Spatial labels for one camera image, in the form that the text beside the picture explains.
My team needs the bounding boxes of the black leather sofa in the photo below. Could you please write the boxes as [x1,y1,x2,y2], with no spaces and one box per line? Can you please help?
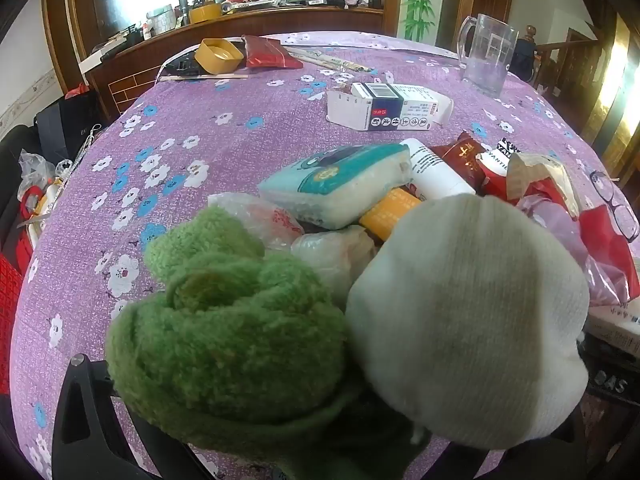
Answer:
[0,122,41,241]

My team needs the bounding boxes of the yellow tray with white rolls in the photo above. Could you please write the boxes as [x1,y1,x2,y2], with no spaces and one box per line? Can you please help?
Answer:
[27,180,67,253]

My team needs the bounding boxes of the orange box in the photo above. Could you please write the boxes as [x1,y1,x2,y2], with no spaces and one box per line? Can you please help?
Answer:
[359,187,423,238]

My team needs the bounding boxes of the red snack packet gold print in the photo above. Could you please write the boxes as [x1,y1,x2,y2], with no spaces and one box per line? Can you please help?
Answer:
[430,131,493,196]

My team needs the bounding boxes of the dark red foil packet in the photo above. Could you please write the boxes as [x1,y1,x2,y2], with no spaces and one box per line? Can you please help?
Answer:
[241,35,304,69]

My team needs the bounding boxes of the metal tin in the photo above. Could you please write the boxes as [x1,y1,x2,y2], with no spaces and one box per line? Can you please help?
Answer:
[146,5,177,36]

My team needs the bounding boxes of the white blue medicine box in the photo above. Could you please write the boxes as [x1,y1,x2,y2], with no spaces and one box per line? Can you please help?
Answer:
[326,81,453,132]

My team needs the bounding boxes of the crumpled beige paper wrapper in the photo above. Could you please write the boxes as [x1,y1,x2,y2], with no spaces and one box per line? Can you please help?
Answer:
[507,152,581,221]

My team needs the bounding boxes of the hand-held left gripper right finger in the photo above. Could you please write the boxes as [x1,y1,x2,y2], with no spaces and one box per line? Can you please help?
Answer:
[480,405,593,480]

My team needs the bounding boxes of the glass mug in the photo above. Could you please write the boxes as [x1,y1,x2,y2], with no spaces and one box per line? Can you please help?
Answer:
[452,12,520,98]

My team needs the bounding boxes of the measuring tape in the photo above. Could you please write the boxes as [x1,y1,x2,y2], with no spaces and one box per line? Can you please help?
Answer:
[70,125,103,177]

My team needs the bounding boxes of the black paper bag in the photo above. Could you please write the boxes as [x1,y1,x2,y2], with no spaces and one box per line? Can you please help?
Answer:
[34,89,108,161]

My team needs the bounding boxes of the wooden counter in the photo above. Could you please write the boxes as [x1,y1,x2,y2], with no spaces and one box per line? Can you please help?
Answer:
[82,5,386,126]

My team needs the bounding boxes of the teal tissue pack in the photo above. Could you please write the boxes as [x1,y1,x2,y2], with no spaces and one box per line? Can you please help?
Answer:
[257,143,413,231]

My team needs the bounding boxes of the dark printed box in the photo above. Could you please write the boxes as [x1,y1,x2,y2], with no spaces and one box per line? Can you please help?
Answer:
[580,332,640,407]

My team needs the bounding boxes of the red mesh basket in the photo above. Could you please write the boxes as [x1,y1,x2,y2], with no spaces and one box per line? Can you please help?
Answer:
[0,232,33,321]

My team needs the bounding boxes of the green fuzzy sock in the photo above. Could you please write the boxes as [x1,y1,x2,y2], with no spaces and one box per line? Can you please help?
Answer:
[107,205,431,480]

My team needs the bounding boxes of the clear plastic bag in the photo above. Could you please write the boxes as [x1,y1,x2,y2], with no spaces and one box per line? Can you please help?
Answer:
[18,149,57,201]
[290,225,377,306]

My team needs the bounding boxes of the white sock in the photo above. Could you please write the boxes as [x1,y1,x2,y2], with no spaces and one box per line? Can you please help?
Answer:
[345,192,591,448]

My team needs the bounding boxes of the white tube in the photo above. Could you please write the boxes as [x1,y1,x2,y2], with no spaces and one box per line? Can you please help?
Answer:
[400,138,478,203]

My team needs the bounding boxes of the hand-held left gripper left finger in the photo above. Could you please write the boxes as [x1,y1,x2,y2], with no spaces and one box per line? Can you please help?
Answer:
[51,353,216,480]

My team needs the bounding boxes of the chopsticks in paper sleeve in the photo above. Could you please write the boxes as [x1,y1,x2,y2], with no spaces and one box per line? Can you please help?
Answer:
[320,55,373,74]
[285,46,346,68]

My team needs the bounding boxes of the eyeglasses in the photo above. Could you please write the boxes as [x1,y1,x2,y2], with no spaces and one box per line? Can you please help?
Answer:
[590,170,640,243]

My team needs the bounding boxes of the thin wooden stick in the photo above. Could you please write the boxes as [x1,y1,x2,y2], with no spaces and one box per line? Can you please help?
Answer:
[159,74,249,82]

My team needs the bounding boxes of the white flat box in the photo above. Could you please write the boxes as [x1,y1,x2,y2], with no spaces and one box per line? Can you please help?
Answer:
[585,302,640,356]

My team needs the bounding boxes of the purple floral tablecloth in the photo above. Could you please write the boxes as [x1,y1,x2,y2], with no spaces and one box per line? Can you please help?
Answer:
[10,31,626,480]

